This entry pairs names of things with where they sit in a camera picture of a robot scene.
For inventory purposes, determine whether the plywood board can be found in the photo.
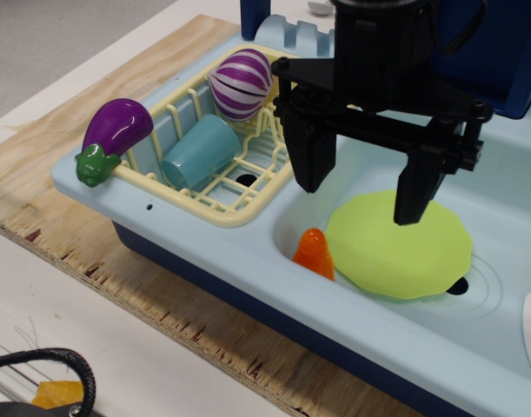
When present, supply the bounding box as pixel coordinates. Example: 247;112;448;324
0;8;413;416

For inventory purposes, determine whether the cream dish drying rack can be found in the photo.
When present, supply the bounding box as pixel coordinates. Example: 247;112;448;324
112;46;305;228

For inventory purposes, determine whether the lime green plastic plate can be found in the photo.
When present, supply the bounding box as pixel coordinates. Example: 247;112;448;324
325;190;473;300

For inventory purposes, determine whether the black braided cable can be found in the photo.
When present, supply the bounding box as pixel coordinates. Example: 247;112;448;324
0;347;96;417

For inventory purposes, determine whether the light blue plastic cup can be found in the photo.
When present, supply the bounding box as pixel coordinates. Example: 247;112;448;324
161;114;242;189

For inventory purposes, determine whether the light blue toy sink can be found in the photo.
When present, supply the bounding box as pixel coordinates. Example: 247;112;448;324
50;14;531;417

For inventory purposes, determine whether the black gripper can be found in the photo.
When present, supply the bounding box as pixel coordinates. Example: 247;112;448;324
272;1;493;226

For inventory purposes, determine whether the purple striped toy onion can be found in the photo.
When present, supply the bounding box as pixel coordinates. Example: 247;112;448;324
207;48;273;122

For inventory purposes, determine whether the white small bowl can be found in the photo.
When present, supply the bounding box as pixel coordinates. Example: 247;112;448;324
307;1;335;17

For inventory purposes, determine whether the purple toy eggplant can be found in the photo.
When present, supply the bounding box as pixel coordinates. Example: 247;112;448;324
75;98;154;188

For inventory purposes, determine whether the yellow tape piece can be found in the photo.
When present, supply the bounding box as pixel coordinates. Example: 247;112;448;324
30;381;83;410

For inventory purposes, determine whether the orange toy carrot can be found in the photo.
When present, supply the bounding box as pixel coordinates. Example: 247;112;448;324
292;228;335;281

